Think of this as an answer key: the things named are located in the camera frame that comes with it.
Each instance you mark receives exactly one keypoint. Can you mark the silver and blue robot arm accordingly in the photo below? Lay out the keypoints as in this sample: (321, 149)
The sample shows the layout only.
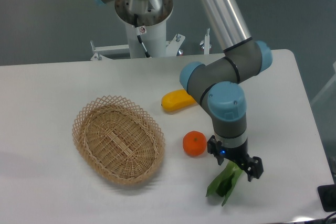
(215, 87)

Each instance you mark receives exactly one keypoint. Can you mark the green leafy vegetable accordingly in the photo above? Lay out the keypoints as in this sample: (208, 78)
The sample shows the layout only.
(224, 184)

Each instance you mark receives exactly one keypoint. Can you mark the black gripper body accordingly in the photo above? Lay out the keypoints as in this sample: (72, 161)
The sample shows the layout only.
(238, 155)

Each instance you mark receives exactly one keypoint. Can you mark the black device at table edge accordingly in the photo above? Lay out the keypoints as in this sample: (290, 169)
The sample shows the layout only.
(327, 197)

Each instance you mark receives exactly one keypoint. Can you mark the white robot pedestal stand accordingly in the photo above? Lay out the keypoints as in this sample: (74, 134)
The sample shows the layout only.
(145, 25)

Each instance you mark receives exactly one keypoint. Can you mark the woven wicker basket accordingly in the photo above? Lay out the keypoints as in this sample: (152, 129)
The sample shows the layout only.
(119, 140)

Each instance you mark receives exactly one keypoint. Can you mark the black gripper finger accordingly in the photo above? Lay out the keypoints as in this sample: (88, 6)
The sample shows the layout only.
(215, 148)
(252, 166)

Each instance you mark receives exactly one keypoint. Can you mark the orange tangerine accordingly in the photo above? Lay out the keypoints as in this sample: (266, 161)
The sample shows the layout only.
(194, 143)

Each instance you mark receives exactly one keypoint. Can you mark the yellow mango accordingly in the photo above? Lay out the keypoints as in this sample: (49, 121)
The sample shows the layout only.
(177, 100)

